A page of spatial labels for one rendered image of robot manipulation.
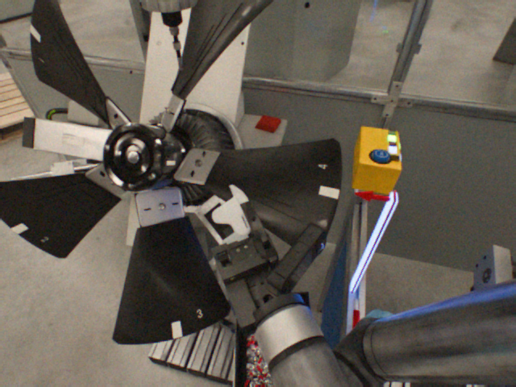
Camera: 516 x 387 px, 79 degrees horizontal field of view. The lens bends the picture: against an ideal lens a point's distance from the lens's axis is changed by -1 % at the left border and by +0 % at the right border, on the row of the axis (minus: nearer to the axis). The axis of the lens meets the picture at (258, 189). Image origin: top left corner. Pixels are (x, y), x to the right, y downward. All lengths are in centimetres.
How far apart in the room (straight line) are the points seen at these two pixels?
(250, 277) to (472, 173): 122
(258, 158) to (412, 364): 39
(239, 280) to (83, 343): 147
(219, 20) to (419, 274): 171
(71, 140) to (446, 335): 81
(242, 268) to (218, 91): 52
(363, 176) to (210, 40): 48
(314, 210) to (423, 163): 97
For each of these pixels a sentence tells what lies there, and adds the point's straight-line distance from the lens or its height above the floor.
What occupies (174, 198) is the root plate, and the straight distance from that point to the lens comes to 65.
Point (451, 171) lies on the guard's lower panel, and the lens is 150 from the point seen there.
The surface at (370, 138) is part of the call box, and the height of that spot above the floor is 107.
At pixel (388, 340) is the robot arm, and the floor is 119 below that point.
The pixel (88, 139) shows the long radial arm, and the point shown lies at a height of 112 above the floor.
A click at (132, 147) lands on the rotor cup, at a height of 123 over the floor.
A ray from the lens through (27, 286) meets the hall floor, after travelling 215.
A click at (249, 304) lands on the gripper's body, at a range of 42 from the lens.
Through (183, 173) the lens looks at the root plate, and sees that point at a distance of 58.
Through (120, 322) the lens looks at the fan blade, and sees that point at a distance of 68.
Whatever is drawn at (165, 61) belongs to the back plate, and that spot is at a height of 122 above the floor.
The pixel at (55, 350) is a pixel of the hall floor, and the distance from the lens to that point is 190.
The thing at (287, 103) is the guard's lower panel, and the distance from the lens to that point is 130.
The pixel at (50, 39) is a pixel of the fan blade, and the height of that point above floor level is 135.
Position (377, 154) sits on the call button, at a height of 108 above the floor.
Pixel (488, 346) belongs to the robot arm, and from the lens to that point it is 32.
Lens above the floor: 157
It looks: 46 degrees down
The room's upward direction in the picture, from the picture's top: straight up
